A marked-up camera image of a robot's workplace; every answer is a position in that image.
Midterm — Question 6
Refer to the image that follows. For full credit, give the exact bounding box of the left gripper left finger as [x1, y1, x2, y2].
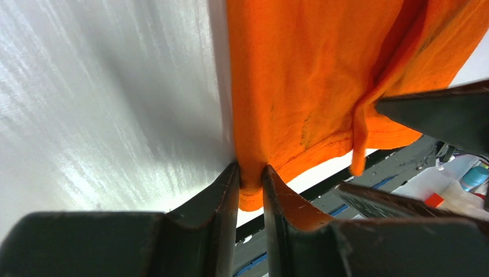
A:
[1, 163, 239, 276]

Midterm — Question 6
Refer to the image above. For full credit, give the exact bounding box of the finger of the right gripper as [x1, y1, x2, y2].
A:
[375, 80, 488, 155]
[336, 181, 488, 230]

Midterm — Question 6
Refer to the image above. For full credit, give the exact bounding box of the orange t shirt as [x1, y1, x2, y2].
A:
[227, 1, 488, 212]

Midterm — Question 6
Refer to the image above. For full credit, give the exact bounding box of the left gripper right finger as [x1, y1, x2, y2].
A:
[262, 166, 488, 276]

